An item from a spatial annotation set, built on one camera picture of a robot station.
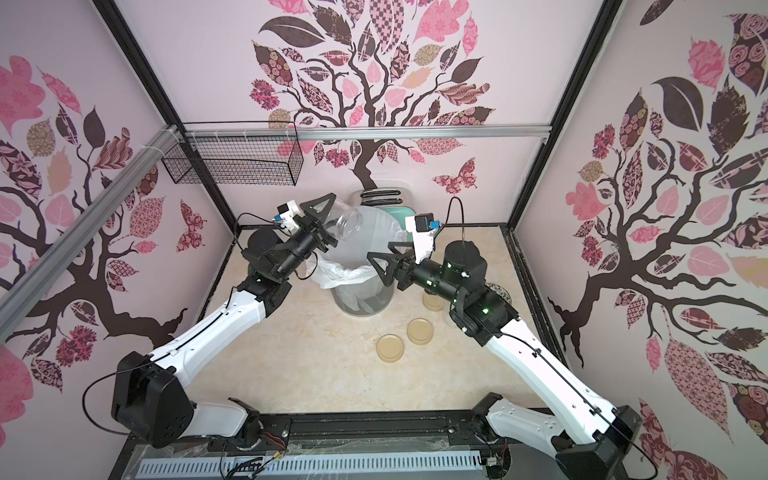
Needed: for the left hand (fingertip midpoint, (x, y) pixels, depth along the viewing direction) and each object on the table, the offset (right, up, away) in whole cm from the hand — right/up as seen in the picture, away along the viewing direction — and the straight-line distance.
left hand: (343, 209), depth 67 cm
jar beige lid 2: (+11, -39, +22) cm, 46 cm away
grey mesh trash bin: (+2, -25, +29) cm, 38 cm away
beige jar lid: (+25, -26, +30) cm, 47 cm away
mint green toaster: (+12, +11, +41) cm, 44 cm away
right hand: (+9, -9, -7) cm, 14 cm away
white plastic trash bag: (-1, -12, +8) cm, 15 cm away
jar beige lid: (+20, -35, +25) cm, 48 cm away
